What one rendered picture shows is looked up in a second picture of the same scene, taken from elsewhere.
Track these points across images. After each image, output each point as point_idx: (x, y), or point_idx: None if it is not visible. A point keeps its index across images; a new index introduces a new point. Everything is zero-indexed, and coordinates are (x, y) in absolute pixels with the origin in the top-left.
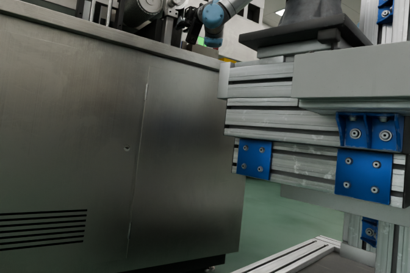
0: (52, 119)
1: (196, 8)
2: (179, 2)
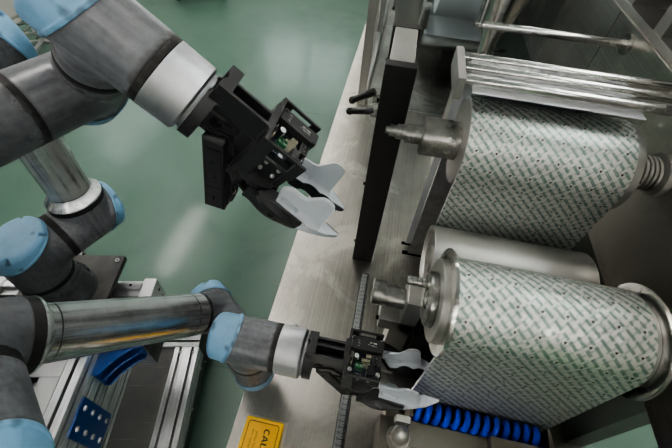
0: None
1: (345, 345)
2: (370, 301)
